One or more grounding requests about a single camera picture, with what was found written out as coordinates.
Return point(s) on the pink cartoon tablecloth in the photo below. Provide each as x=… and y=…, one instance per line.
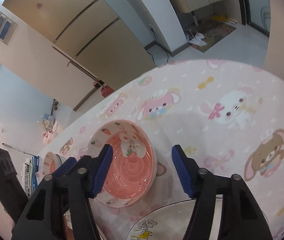
x=228, y=116

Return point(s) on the patterned bathroom floor mat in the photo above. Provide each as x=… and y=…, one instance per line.
x=207, y=34

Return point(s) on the white cartoon cat plate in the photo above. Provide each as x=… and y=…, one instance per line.
x=168, y=222

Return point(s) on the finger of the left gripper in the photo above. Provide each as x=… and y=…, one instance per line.
x=65, y=167

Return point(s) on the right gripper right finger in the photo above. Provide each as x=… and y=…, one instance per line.
x=224, y=207

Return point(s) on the pink strawberry rabbit bowl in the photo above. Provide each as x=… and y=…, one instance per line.
x=134, y=165

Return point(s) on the beige three-door refrigerator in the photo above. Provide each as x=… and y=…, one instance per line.
x=89, y=32

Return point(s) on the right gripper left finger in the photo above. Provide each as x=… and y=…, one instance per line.
x=43, y=216

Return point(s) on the electrical panel box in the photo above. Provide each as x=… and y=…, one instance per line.
x=7, y=28

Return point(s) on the stack of books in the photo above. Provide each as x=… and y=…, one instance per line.
x=30, y=174

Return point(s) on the red broom and dustpan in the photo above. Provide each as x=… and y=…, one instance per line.
x=106, y=90

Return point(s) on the pink plastic bags pile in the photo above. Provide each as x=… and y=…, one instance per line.
x=51, y=128

